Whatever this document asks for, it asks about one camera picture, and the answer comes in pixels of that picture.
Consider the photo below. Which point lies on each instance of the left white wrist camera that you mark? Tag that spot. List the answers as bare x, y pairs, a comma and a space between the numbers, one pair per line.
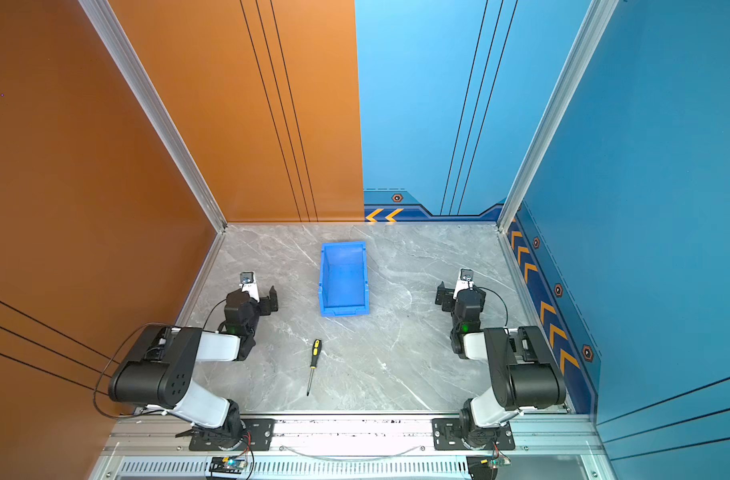
248, 284

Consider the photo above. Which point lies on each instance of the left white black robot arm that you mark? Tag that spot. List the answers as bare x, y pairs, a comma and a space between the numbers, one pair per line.
156, 374

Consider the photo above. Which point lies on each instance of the black yellow screwdriver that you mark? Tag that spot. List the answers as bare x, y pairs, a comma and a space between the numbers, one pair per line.
315, 355

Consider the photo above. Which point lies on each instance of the aluminium corner post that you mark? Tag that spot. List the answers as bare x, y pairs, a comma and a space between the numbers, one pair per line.
107, 25
588, 37

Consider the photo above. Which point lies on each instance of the blue plastic bin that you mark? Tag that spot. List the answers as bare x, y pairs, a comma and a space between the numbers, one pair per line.
343, 287

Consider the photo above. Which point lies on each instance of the left small circuit board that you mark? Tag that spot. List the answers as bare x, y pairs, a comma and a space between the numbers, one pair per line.
228, 467

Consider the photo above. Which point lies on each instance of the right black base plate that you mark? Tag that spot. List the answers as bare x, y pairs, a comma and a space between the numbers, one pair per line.
452, 434

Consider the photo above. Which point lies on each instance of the aluminium front rail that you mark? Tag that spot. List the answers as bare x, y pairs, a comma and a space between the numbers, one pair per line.
358, 446

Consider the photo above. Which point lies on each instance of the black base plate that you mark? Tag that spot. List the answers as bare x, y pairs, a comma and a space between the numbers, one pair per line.
255, 434
452, 434

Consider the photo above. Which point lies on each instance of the left aluminium corner post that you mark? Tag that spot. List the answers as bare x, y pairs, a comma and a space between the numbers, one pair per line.
107, 25

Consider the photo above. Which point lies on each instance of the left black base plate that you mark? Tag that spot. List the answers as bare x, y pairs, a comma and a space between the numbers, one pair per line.
255, 434

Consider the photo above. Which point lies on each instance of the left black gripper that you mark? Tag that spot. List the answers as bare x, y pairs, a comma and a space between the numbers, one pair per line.
265, 300

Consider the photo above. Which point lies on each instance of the right aluminium corner post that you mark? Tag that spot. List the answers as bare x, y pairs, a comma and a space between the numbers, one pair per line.
588, 37

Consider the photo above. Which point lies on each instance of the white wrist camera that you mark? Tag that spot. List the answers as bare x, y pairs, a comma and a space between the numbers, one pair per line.
248, 284
464, 281

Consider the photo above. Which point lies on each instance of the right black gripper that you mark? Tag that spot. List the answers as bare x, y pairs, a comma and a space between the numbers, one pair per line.
445, 297

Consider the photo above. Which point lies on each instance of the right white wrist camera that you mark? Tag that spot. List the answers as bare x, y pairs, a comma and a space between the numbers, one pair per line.
464, 281

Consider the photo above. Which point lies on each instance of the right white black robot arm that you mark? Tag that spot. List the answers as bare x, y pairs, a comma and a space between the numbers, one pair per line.
523, 374

